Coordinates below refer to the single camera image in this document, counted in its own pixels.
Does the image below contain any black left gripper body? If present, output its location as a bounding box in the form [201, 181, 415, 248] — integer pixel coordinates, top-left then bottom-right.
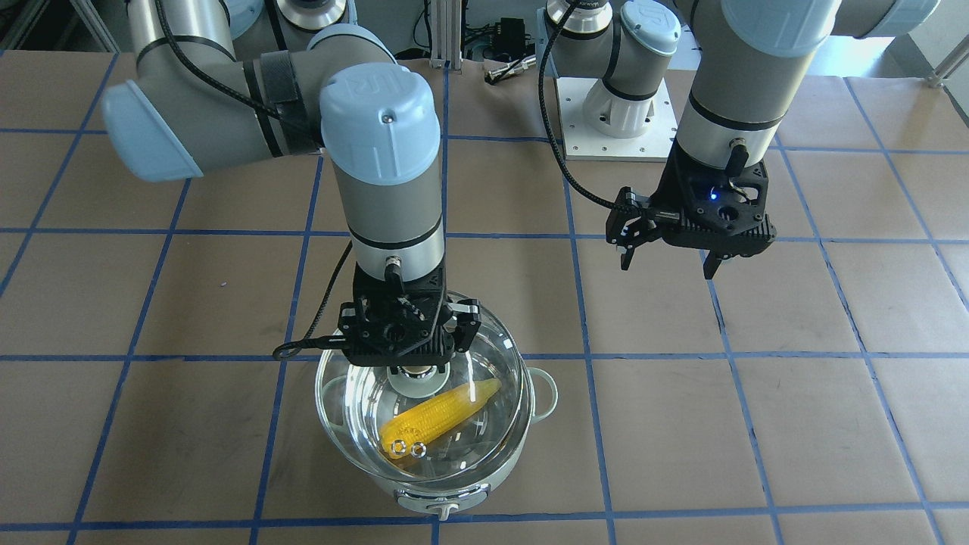
[606, 144, 777, 259]

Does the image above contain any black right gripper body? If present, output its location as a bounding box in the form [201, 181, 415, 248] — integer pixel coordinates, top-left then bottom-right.
[338, 265, 482, 370]

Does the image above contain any yellow corn cob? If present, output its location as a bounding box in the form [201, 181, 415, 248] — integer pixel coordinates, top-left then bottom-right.
[379, 378, 501, 459]

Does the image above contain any glass pot lid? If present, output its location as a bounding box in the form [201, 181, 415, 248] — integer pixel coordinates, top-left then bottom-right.
[315, 307, 533, 485]

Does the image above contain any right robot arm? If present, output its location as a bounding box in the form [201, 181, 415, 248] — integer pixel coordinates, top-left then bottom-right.
[101, 1, 481, 375]

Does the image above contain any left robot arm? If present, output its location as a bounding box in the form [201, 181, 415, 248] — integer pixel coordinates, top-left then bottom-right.
[537, 1, 937, 279]

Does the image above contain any pale green electric pot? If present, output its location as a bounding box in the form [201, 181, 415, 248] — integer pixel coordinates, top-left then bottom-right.
[315, 350, 559, 520]

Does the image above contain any black power adapter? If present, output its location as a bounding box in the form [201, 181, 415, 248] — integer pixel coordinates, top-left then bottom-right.
[491, 17, 526, 58]

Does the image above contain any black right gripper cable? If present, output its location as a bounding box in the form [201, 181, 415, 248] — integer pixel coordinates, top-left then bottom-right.
[151, 0, 357, 361]

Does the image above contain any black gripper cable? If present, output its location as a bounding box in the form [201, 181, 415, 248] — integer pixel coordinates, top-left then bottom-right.
[151, 0, 357, 361]
[536, 0, 629, 213]

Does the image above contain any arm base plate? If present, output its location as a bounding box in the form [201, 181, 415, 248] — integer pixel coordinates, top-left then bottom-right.
[555, 77, 676, 162]

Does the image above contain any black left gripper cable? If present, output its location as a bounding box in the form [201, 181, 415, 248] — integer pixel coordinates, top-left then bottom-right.
[536, 0, 629, 213]

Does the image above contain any aluminium frame post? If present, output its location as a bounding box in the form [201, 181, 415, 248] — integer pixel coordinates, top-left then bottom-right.
[428, 0, 463, 72]

